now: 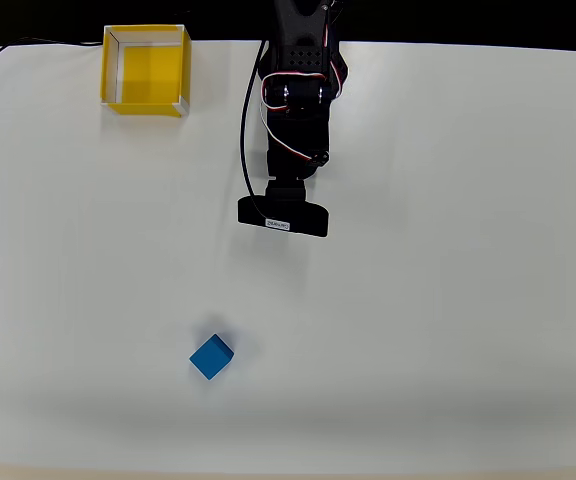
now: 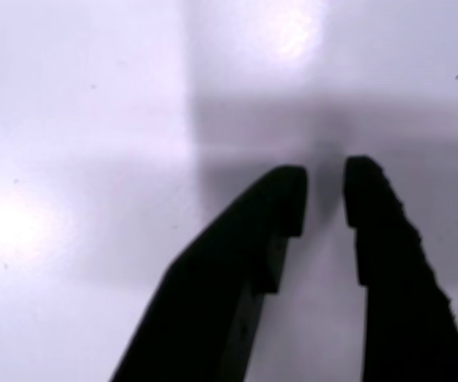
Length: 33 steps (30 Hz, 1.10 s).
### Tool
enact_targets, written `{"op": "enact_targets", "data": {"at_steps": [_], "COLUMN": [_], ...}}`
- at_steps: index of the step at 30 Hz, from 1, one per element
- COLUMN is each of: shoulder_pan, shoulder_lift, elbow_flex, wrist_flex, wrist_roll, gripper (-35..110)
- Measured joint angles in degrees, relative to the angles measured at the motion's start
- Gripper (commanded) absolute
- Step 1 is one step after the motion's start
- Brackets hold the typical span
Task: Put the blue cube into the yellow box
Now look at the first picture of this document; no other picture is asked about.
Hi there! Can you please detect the thin black cable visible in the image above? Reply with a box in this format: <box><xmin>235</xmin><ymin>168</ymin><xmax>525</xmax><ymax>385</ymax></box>
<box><xmin>0</xmin><ymin>35</ymin><xmax>104</xmax><ymax>75</ymax></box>

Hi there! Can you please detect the black webcam with white label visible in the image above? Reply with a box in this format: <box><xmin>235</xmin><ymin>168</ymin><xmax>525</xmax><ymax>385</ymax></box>
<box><xmin>237</xmin><ymin>195</ymin><xmax>330</xmax><ymax>239</ymax></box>

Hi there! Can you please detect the red white servo wire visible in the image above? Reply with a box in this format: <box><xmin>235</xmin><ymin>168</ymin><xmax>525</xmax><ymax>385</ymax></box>
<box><xmin>259</xmin><ymin>0</ymin><xmax>345</xmax><ymax>167</ymax></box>

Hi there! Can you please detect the thick black camera cable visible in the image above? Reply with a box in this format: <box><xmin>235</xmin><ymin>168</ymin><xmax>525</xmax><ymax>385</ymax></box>
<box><xmin>239</xmin><ymin>38</ymin><xmax>271</xmax><ymax>222</ymax></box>

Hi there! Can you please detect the blue cube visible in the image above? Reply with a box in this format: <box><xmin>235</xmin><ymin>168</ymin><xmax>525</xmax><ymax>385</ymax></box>
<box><xmin>188</xmin><ymin>333</ymin><xmax>236</xmax><ymax>382</ymax></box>

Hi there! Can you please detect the yellow open cardboard box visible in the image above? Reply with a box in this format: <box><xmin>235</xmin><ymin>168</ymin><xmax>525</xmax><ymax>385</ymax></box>
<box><xmin>100</xmin><ymin>23</ymin><xmax>192</xmax><ymax>119</ymax></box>

